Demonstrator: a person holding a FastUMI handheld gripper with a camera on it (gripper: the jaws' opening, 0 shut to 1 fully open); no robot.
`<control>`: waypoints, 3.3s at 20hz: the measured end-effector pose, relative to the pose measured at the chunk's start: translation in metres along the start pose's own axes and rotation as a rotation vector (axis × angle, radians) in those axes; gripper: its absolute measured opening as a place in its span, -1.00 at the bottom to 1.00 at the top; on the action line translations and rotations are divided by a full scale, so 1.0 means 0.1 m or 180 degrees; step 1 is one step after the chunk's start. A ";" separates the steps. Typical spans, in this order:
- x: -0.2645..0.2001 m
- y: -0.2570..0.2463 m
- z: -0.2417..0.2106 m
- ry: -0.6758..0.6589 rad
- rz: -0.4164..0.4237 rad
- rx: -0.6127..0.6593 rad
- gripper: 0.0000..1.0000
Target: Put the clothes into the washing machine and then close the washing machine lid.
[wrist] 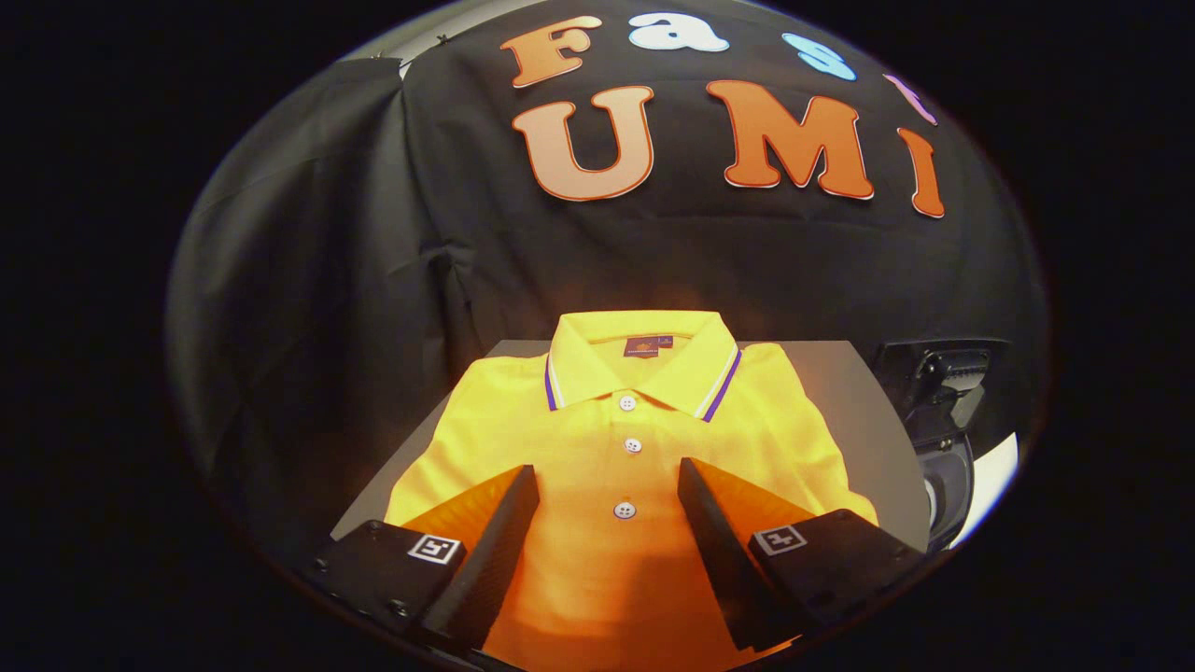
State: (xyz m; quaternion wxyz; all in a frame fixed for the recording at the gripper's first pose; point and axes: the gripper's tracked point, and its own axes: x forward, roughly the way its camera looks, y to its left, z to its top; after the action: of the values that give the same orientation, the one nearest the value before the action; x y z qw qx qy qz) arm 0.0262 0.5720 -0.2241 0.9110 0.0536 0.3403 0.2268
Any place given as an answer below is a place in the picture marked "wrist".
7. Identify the row of cloth clips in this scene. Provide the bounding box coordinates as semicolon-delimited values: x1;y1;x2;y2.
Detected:
369;32;453;64

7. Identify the dark glass washing machine lid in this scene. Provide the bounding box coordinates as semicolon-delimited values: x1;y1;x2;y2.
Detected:
876;338;1012;445

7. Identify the white sheet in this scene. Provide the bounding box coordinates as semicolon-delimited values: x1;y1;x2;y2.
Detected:
950;432;1020;550

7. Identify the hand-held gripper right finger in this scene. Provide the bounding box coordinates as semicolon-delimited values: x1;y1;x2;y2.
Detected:
677;457;931;654

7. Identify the yellow polo shirt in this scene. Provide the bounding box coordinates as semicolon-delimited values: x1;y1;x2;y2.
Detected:
383;311;879;672

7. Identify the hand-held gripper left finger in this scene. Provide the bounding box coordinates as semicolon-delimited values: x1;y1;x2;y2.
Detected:
306;465;541;654

